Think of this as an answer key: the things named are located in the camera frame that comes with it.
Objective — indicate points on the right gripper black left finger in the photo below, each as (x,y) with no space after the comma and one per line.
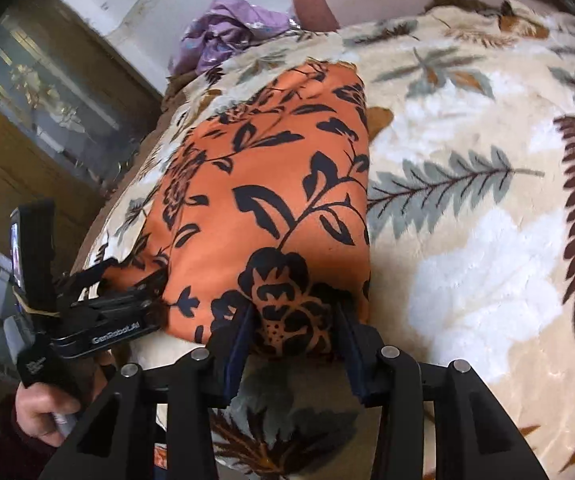
(115,439)

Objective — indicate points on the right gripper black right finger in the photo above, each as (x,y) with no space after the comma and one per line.
(475,438)

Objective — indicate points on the orange black floral shirt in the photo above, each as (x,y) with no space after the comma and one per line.
(265,207)

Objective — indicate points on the person left hand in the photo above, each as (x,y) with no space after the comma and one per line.
(36,405)

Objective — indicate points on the brown wooden glass door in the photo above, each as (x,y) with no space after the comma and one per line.
(73,113)

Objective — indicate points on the beige leaf pattern blanket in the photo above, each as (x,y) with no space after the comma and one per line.
(473,189)

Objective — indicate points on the purple floral cloth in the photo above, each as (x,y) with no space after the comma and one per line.
(226,28)

